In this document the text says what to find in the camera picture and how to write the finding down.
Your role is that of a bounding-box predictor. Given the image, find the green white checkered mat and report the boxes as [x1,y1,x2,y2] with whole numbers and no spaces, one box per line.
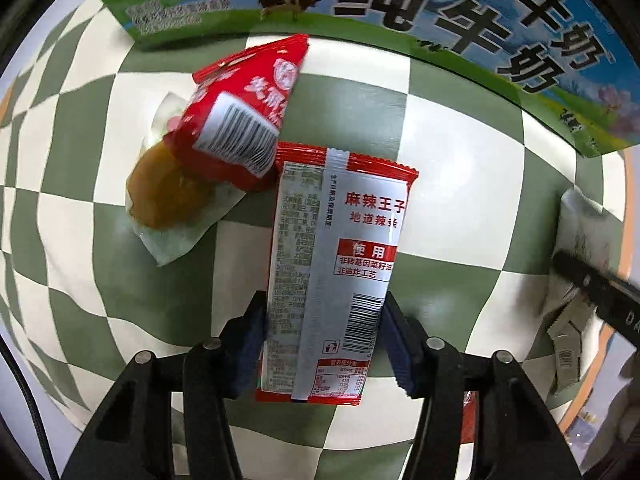
[1,0,638,466]

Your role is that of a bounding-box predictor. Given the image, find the clear packet with brown cake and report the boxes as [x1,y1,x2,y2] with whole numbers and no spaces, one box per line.
[125,92,245,266]

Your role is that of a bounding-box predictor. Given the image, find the red white spicy strip packet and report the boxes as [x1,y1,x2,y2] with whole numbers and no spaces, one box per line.
[256,142,419,405]

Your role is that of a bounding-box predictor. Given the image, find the cardboard box with blue print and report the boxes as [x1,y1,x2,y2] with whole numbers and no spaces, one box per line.
[102,0,639,157]

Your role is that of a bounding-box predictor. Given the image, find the white silver snack packet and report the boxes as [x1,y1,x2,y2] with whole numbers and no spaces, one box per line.
[544,188,620,392]

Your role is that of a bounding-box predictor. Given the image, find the black cable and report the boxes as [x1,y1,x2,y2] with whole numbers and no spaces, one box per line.
[0,334,64,480]

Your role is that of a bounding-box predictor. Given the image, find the small red snack packet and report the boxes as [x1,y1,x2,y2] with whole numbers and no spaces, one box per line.
[163,34,309,192]

